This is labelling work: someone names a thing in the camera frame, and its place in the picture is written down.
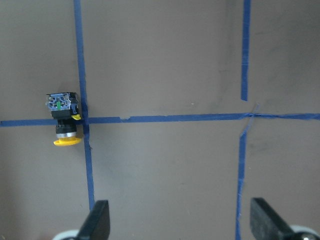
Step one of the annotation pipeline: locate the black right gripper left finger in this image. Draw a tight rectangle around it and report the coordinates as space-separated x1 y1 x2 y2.
76 200 111 240

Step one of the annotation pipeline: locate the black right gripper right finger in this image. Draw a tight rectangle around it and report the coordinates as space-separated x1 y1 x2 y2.
249 197 295 240

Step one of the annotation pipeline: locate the yellow push button switch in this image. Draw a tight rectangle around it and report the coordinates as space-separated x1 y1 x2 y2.
46 92 82 147

